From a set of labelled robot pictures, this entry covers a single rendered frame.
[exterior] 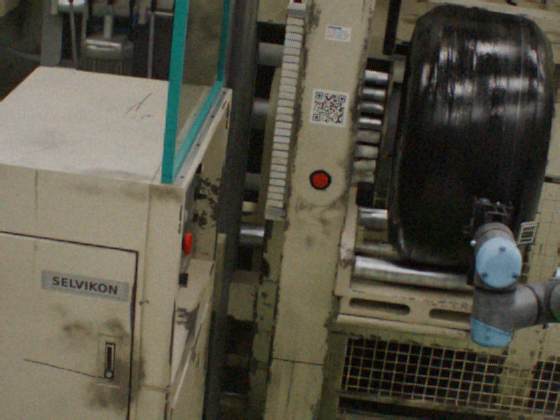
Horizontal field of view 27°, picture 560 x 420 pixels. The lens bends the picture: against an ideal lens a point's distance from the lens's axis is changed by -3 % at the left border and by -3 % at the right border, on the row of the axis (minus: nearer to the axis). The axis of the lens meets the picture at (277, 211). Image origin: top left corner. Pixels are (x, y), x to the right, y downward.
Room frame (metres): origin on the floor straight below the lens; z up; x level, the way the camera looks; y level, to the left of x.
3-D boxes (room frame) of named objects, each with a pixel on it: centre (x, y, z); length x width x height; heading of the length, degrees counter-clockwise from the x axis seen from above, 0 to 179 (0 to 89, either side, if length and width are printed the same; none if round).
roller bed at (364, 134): (2.85, -0.14, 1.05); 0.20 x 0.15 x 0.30; 87
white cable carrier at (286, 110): (2.43, 0.00, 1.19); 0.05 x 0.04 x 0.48; 177
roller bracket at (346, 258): (2.47, -0.16, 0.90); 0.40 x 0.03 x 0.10; 177
